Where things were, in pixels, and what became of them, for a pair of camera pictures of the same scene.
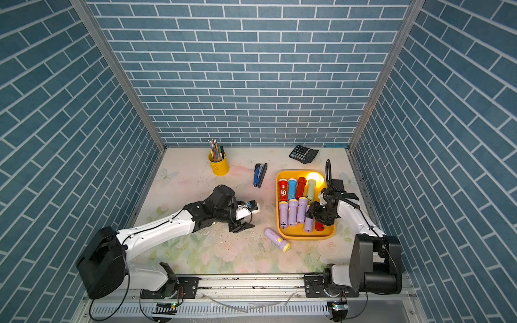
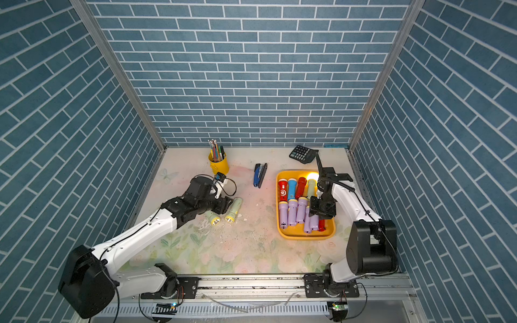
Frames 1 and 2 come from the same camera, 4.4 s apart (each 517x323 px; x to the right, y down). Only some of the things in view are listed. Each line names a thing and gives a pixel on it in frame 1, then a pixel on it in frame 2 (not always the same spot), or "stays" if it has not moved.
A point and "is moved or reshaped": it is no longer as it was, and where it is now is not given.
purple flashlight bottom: [283, 209] stays
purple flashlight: [283, 245] is moved or reshaped
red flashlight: [319, 227] stays
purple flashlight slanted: [292, 212] stays
